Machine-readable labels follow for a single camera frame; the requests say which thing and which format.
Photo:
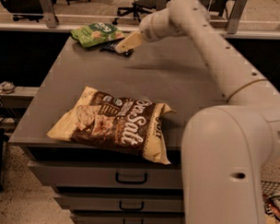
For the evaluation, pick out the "black office chair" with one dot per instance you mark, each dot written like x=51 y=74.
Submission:
x=139 y=7
x=24 y=9

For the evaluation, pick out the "green rice chip bag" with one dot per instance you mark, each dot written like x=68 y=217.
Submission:
x=97 y=33

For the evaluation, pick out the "top drawer black handle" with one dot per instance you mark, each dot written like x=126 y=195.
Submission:
x=131 y=179

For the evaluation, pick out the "blue rxbar blueberry bar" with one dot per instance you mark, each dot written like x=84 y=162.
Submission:
x=110 y=47

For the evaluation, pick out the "black office chair centre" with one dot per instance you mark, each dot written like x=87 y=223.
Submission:
x=139 y=7

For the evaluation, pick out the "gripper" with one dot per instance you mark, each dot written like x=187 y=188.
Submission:
x=147 y=31

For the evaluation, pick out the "middle drawer black handle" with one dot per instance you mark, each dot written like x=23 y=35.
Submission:
x=131 y=206

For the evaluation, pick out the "brown sea salt chip bag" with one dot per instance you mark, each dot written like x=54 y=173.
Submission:
x=121 y=124

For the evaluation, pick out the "grey drawer cabinet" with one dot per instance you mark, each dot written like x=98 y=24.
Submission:
x=171 y=71

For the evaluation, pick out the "wire basket of snacks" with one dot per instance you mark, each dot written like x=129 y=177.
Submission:
x=271 y=197

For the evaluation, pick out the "black office chair left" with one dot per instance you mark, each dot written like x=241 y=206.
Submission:
x=24 y=9

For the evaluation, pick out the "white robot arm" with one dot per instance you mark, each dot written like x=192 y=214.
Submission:
x=223 y=147

